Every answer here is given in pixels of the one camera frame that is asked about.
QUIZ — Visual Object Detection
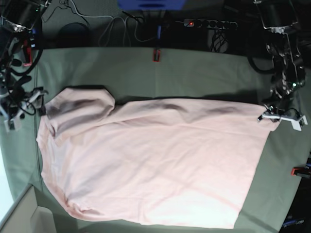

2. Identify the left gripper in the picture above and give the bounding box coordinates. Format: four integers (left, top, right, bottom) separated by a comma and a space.
266, 88, 294, 112

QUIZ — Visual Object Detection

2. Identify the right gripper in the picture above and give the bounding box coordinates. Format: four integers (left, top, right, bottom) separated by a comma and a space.
0, 89, 46, 117

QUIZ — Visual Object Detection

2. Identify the pink t-shirt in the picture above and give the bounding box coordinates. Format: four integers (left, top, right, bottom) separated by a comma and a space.
36, 88, 277, 229

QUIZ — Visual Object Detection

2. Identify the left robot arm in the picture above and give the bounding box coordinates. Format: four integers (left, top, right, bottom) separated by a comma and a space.
247, 0, 306, 114

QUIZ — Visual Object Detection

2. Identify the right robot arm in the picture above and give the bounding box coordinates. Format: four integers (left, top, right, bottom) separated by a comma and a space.
0, 0, 51, 120

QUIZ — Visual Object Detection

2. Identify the red black clamp left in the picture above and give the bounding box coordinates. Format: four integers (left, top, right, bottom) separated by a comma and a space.
22, 29, 37, 67

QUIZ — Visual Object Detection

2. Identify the red black clamp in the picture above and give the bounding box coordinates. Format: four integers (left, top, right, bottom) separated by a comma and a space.
152, 24, 163, 63
22, 29, 37, 67
291, 157, 311, 179

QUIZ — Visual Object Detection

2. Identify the red black clamp right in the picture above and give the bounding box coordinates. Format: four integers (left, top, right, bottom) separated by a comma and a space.
291, 157, 311, 179

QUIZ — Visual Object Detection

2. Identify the black round stool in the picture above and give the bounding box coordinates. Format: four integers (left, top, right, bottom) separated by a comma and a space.
55, 22, 90, 48

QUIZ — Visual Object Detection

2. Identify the white cardboard box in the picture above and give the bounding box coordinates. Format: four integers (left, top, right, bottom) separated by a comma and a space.
0, 185, 56, 233

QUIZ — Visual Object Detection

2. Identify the black power strip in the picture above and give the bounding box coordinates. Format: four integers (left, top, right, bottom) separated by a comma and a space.
183, 19, 238, 30

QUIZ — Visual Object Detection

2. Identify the red black clamp middle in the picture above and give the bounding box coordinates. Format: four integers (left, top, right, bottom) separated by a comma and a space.
152, 24, 163, 63

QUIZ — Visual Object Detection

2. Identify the blue plastic box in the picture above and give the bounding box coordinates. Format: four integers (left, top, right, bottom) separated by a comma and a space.
117, 0, 186, 10

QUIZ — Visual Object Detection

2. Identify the white cable on floor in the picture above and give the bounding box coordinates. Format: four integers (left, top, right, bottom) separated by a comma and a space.
70, 0, 158, 47

